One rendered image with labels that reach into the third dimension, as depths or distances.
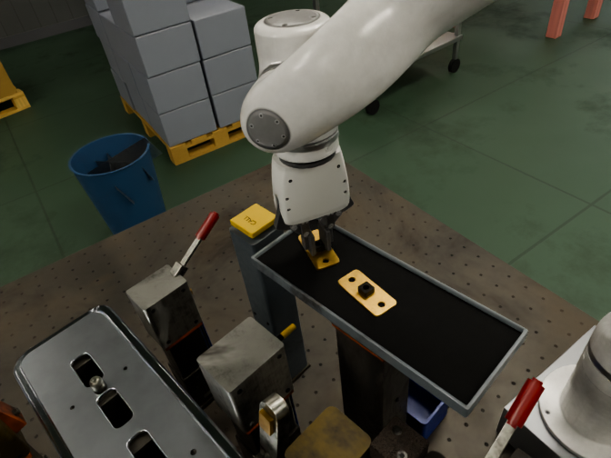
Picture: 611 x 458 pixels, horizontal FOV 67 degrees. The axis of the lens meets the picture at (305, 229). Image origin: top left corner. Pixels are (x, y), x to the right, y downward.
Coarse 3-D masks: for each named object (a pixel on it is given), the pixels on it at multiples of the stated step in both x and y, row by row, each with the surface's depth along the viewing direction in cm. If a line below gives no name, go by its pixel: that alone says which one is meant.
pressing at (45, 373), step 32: (96, 320) 86; (32, 352) 82; (64, 352) 82; (96, 352) 81; (128, 352) 80; (32, 384) 77; (64, 384) 76; (128, 384) 75; (160, 384) 75; (64, 416) 72; (96, 416) 72; (160, 416) 70; (192, 416) 70; (64, 448) 69; (96, 448) 68; (128, 448) 67; (160, 448) 67; (192, 448) 66; (224, 448) 65
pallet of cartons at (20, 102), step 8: (0, 64) 393; (0, 72) 396; (0, 80) 398; (8, 80) 402; (0, 88) 401; (8, 88) 405; (0, 96) 403; (8, 96) 406; (16, 96) 411; (24, 96) 415; (16, 104) 413; (24, 104) 418; (0, 112) 414; (8, 112) 412; (16, 112) 416
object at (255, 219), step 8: (248, 208) 81; (256, 208) 81; (264, 208) 81; (240, 216) 80; (248, 216) 79; (256, 216) 79; (264, 216) 79; (272, 216) 79; (232, 224) 80; (240, 224) 78; (248, 224) 78; (256, 224) 77; (264, 224) 77; (272, 224) 79; (248, 232) 76; (256, 232) 76
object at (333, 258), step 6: (318, 234) 73; (300, 240) 73; (318, 240) 71; (318, 246) 70; (324, 246) 70; (306, 252) 71; (318, 252) 70; (324, 252) 70; (330, 252) 70; (312, 258) 70; (318, 258) 69; (324, 258) 69; (330, 258) 69; (336, 258) 69; (318, 264) 68; (324, 264) 68; (330, 264) 68
